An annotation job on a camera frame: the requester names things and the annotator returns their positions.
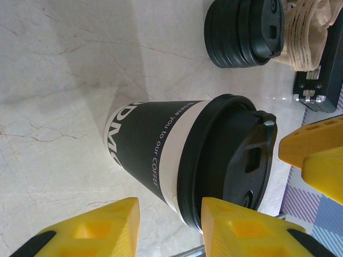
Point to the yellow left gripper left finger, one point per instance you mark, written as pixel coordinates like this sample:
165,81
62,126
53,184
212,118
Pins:
101,233

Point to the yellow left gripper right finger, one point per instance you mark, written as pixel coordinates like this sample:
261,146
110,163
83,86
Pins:
241,235

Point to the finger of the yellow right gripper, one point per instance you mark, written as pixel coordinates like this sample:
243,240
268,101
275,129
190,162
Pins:
308,142
327,174

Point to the black white lidded coffee cup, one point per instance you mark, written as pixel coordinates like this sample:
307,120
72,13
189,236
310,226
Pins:
187,150

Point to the black hard case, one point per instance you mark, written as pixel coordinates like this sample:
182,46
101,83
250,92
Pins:
332,67

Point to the stack of brown cup carriers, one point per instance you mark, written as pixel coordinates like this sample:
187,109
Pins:
302,40

